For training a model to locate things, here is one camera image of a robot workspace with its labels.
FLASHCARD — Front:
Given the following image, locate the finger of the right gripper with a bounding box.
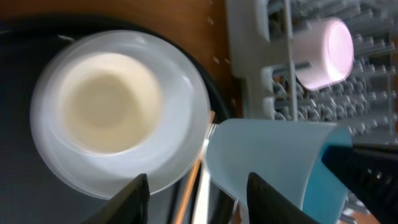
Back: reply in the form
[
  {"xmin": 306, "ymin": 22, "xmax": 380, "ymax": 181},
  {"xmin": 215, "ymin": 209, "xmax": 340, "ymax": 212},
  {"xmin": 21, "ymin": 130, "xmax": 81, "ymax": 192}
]
[{"xmin": 322, "ymin": 144, "xmax": 397, "ymax": 224}]

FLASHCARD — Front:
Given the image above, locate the round black serving tray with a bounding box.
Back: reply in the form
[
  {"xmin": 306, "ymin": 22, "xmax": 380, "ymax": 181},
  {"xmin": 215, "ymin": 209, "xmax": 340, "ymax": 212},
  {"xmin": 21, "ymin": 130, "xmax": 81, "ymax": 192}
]
[{"xmin": 1, "ymin": 17, "xmax": 231, "ymax": 223}]

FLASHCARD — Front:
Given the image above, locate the pale green plate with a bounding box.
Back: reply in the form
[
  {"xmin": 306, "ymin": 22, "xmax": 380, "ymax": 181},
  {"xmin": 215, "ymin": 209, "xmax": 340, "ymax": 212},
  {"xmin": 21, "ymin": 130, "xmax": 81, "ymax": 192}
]
[{"xmin": 30, "ymin": 30, "xmax": 210, "ymax": 199}]

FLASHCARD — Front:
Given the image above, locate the light blue cup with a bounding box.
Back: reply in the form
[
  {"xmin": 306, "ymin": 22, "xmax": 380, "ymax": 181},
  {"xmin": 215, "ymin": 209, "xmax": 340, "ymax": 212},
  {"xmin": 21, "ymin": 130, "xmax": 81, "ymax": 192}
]
[{"xmin": 205, "ymin": 119, "xmax": 352, "ymax": 223}]

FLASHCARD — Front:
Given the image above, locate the cream cup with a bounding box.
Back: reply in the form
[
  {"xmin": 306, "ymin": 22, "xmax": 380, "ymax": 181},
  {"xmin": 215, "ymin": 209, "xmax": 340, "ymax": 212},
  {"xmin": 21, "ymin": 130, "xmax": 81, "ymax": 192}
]
[{"xmin": 58, "ymin": 53, "xmax": 163, "ymax": 154}]

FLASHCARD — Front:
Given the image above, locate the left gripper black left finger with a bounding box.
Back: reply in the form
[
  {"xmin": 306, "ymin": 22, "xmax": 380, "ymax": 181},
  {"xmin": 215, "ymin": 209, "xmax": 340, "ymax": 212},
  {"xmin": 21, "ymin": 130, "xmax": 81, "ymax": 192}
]
[{"xmin": 83, "ymin": 174, "xmax": 150, "ymax": 224}]

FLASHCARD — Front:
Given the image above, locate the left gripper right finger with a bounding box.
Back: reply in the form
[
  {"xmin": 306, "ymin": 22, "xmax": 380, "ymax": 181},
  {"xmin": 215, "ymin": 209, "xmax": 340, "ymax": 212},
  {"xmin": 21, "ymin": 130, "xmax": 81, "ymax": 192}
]
[{"xmin": 246, "ymin": 172, "xmax": 318, "ymax": 224}]

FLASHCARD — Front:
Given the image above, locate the white bowl with food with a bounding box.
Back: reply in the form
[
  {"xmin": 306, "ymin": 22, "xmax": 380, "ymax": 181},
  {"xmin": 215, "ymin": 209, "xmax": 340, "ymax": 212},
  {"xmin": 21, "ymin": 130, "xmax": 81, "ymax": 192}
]
[{"xmin": 292, "ymin": 17, "xmax": 354, "ymax": 91}]

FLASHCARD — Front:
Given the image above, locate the white plastic fork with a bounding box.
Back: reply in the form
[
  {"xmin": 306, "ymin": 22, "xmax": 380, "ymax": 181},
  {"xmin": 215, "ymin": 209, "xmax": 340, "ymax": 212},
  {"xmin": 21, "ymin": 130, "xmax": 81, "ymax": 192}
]
[{"xmin": 191, "ymin": 123, "xmax": 217, "ymax": 224}]

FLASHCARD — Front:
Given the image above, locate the wooden chopstick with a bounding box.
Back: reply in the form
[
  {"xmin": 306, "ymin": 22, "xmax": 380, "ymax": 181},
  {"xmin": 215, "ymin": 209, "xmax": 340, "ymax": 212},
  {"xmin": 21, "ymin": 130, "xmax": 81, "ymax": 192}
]
[{"xmin": 173, "ymin": 111, "xmax": 215, "ymax": 224}]

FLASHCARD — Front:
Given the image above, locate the grey dishwasher rack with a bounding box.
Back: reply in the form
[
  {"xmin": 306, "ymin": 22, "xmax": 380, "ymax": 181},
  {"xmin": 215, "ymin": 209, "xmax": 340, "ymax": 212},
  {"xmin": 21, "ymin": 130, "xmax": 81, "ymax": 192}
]
[{"xmin": 225, "ymin": 0, "xmax": 398, "ymax": 224}]

